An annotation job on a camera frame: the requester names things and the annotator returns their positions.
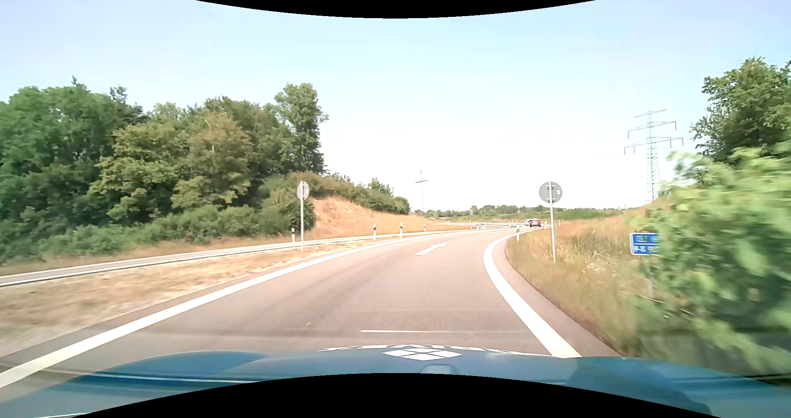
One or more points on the steel lattice pylon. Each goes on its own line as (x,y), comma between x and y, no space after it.
(652,152)

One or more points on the car's own bonnet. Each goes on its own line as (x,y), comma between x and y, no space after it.
(395,368)

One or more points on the distant pylon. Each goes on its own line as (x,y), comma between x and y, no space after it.
(421,192)

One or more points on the row of marker posts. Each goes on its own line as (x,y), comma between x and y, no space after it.
(400,229)

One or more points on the dry grass verge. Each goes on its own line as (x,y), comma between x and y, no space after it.
(581,263)

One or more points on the wood of green trees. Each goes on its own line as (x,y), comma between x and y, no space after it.
(123,165)

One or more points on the distant row of trees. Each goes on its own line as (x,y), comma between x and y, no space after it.
(494,211)

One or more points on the grey asphalt road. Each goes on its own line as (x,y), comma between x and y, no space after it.
(395,288)

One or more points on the green bush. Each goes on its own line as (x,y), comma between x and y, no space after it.
(723,257)

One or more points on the round road sign on post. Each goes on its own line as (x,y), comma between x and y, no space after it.
(302,205)
(551,208)

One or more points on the blue road sign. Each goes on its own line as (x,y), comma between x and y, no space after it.
(644,244)

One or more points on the road markings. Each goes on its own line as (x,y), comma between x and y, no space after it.
(518,300)

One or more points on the green tree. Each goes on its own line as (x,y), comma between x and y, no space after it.
(748,109)

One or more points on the dry grass verge strip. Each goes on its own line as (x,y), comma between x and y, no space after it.
(123,288)

